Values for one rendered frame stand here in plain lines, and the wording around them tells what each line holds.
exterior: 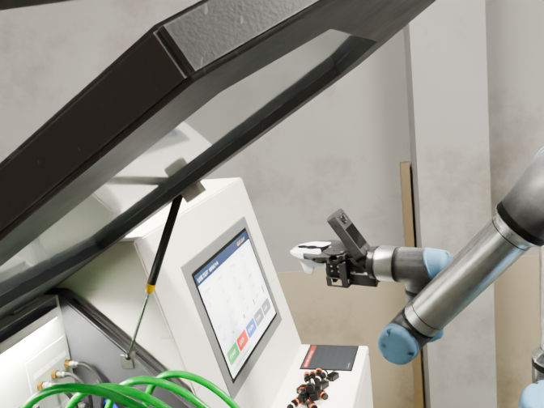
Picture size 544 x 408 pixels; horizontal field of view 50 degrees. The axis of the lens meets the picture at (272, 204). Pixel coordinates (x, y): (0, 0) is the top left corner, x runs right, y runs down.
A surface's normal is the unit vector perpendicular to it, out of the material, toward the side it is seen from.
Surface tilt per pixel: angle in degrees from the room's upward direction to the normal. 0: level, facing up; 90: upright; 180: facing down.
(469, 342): 90
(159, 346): 90
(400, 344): 90
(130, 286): 90
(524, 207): 70
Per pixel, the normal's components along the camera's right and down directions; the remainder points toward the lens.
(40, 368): 0.96, -0.04
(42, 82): -0.11, 0.22
